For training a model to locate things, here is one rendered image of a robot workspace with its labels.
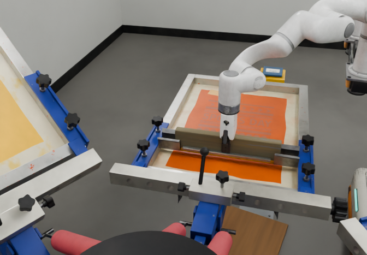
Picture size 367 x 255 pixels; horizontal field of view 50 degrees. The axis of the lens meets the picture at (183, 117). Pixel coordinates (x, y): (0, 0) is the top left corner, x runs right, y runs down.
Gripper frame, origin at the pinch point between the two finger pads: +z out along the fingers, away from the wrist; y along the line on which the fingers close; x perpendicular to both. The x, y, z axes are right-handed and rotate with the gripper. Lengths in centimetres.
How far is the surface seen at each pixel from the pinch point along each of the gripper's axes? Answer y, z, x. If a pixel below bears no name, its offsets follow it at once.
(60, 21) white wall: 221, 39, 200
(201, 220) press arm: -40.1, -2.5, 0.8
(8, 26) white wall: 145, 19, 200
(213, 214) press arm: -37.1, -2.5, -2.0
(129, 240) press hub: -73, -30, 7
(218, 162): -3.5, 6.1, 2.1
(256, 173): -6.4, 6.0, -11.8
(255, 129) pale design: 21.5, 6.0, -8.9
